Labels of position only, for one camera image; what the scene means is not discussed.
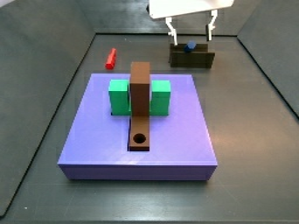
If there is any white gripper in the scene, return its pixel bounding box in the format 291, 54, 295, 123
148, 0, 234, 46

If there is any blue peg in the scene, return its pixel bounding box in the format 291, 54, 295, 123
182, 40, 196, 53

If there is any black fixture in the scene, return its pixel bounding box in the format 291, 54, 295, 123
168, 44, 214, 68

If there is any right green block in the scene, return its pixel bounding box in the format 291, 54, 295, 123
150, 80, 170, 116

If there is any green block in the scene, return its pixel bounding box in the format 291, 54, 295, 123
108, 80, 129, 116
150, 80, 170, 116

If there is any red peg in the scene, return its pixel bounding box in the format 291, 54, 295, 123
105, 48, 117, 69

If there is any left green block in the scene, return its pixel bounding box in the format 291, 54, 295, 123
108, 80, 129, 116

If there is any purple base block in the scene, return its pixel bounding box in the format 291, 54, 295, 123
58, 73, 217, 180

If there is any brown L-shaped bracket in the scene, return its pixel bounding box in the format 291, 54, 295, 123
128, 62, 149, 151

